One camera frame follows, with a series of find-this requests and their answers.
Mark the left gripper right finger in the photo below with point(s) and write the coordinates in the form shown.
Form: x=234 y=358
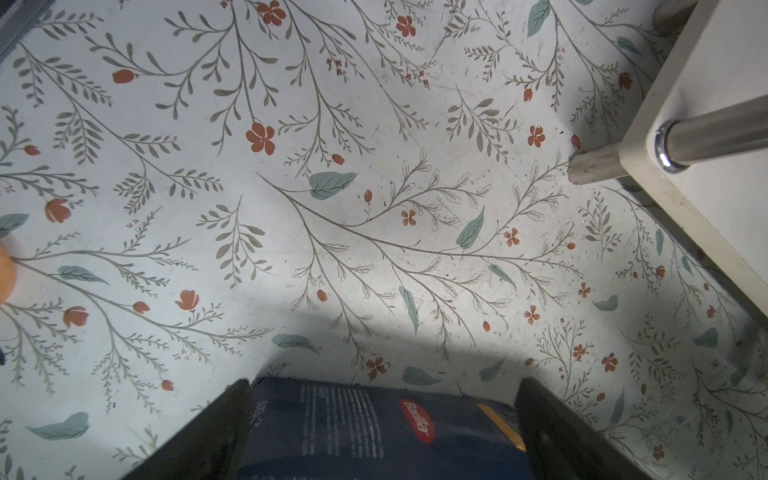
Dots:
x=562 y=446

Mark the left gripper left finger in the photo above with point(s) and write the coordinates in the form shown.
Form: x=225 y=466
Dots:
x=210 y=446

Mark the dark blue spaghetti box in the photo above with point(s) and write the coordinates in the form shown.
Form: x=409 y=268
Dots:
x=314 y=430

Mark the white two-tier shelf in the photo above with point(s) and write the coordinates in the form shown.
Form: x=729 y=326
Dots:
x=698 y=144

